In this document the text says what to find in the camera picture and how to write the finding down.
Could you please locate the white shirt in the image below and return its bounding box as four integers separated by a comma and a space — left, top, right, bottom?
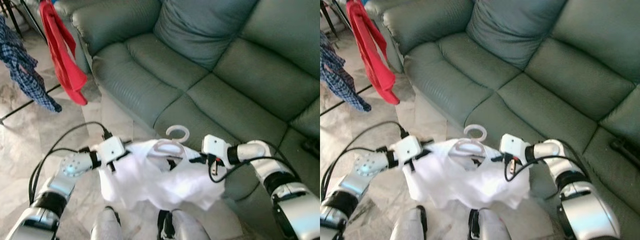
97, 139, 227, 212
402, 139, 531, 211

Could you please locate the blue plaid shirt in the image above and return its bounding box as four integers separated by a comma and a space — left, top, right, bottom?
0, 15, 63, 114
320, 30, 372, 113

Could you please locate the red garment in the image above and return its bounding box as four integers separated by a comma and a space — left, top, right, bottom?
346, 0, 401, 106
39, 0, 89, 107

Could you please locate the black metal drying rack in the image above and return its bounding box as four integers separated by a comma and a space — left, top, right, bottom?
320, 0, 373, 118
0, 0, 63, 126

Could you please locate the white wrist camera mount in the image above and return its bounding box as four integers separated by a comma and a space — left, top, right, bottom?
390, 135, 423, 166
500, 133, 530, 166
94, 136, 127, 166
201, 134, 232, 167

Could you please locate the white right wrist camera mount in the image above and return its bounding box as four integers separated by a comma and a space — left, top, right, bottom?
201, 134, 232, 167
500, 133, 530, 166

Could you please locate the silver robot left leg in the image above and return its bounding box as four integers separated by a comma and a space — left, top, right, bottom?
390, 206, 428, 240
90, 206, 123, 240

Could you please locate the green leather back cushion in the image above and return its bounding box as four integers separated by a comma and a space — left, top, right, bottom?
152, 0, 259, 72
465, 0, 569, 72

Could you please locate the silver robot leg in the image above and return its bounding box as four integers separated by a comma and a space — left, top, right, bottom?
390, 206, 428, 240
90, 206, 123, 240
156, 209, 211, 240
467, 209, 513, 240

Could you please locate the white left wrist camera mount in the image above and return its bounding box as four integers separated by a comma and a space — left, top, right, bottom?
94, 136, 127, 166
390, 135, 423, 166

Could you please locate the silver robot right leg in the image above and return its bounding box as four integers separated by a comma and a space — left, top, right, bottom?
156, 209, 211, 240
467, 209, 513, 240

